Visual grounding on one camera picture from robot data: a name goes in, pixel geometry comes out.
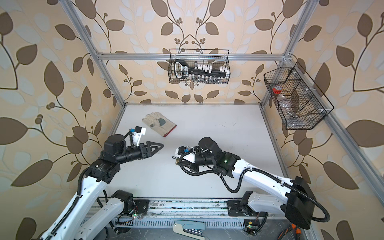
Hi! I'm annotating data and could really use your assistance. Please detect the white work glove red cuff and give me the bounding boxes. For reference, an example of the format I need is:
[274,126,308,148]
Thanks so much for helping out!
[142,112,177,138]

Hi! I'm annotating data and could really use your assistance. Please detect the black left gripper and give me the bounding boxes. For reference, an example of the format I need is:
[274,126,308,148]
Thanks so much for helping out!
[114,141,163,166]

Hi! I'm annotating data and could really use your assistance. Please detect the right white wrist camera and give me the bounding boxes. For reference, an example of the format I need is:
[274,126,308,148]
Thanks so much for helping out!
[175,146,196,164]

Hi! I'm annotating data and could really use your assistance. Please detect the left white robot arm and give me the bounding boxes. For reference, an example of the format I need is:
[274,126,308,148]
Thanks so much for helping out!
[41,133,164,240]

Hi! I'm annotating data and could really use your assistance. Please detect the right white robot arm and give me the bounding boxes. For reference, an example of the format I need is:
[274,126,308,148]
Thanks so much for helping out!
[173,137,331,230]

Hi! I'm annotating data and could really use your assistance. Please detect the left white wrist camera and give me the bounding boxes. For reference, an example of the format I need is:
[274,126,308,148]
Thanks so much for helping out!
[128,126,147,146]

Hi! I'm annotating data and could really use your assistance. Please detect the black wire basket right wall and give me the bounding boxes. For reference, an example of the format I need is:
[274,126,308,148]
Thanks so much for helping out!
[264,63,334,130]

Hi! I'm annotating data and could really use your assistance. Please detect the black wire basket back wall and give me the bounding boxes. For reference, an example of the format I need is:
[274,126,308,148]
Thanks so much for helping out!
[168,48,231,85]

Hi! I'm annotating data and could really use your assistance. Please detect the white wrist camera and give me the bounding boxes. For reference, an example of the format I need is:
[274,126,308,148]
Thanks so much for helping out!
[128,126,147,146]
[175,146,196,164]

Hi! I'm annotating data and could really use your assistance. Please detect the black socket set holder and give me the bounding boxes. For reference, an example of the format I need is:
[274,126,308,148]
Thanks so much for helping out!
[173,60,231,80]

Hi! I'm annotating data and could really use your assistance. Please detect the grey blue tool on floor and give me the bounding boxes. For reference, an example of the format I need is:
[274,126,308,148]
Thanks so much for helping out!
[173,220,206,240]

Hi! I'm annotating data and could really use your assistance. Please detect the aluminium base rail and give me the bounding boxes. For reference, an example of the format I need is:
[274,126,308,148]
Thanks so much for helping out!
[112,198,288,229]

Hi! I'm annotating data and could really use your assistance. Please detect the black wire basket wall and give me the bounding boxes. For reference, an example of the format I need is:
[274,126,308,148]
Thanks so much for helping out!
[168,48,231,85]
[264,63,334,130]

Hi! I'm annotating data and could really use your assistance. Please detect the red capped item in basket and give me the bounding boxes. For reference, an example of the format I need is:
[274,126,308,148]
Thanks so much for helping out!
[272,85,283,96]

